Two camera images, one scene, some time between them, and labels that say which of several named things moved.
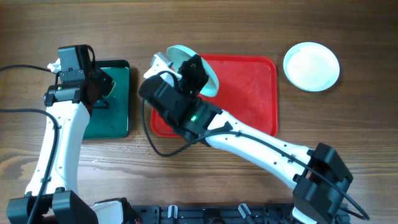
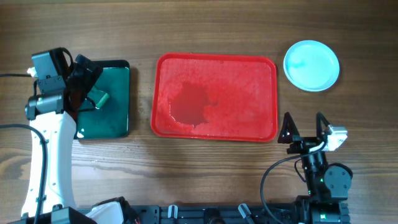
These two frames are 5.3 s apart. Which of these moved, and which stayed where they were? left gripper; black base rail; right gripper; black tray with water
Moved: left gripper; right gripper
Stayed: black base rail; black tray with water
